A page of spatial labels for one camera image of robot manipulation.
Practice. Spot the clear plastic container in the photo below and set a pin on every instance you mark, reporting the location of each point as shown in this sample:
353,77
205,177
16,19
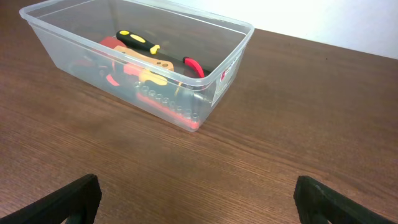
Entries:
71,30

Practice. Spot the red diagonal cutters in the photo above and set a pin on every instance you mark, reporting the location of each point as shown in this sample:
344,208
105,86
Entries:
195,66

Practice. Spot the orange socket bit rail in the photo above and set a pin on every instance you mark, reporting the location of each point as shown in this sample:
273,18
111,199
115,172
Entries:
169,99

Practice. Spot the orange scraper wooden handle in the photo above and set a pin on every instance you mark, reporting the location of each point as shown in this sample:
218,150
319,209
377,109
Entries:
117,45

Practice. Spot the metal file yellow black handle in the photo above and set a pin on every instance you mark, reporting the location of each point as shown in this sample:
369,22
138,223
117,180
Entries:
136,41

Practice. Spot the orange black needle-nose pliers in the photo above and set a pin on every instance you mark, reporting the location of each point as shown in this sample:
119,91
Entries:
103,72

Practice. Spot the yellow black stubby screwdriver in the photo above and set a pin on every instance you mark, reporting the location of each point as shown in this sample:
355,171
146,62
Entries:
155,79

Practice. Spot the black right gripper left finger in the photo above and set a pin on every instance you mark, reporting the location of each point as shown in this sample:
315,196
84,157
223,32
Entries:
76,202

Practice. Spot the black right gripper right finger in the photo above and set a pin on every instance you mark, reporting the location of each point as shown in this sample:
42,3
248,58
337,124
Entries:
318,204

